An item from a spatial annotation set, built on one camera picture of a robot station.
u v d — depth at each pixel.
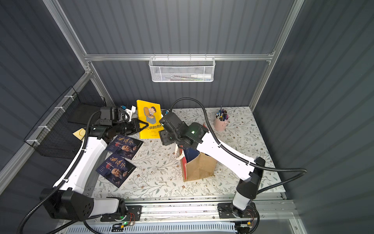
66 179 0.41
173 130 0.50
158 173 0.87
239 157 0.42
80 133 0.74
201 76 0.90
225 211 0.73
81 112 0.81
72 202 0.38
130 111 0.69
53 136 0.68
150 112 0.78
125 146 0.97
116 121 0.60
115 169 0.87
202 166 0.80
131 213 0.72
